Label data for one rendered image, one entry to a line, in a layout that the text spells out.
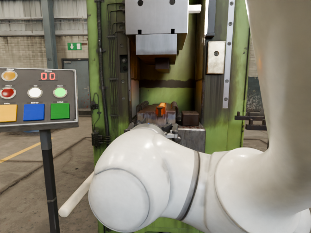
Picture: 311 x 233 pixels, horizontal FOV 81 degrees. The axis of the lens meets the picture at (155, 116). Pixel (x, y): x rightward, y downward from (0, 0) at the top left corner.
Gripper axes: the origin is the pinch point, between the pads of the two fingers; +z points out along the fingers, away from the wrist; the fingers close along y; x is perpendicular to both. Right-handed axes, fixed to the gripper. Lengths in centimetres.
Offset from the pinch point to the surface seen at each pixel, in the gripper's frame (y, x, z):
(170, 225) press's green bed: 5, -61, 30
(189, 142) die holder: 13.9, -14.8, 29.1
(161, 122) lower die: 0.2, -6.4, 35.1
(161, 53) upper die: -0.4, 28.1, 34.9
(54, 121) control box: -45.5, -3.2, 16.0
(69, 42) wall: -372, 170, 616
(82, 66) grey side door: -328, 87, 621
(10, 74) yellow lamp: -66, 17, 19
